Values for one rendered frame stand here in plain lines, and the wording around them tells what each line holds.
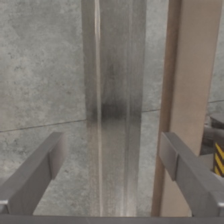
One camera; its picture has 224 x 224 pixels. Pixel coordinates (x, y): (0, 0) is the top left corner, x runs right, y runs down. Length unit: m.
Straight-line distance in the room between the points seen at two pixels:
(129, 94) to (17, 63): 0.50
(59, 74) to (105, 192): 0.44
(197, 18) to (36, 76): 0.49
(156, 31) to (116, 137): 0.45
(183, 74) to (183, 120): 0.07
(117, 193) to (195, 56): 0.22
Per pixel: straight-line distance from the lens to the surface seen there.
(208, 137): 0.50
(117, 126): 0.17
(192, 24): 0.27
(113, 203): 0.22
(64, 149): 0.16
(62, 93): 0.58
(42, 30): 0.60
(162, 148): 0.16
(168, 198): 0.35
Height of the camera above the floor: 0.54
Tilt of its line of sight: 75 degrees down
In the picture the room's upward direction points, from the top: 177 degrees counter-clockwise
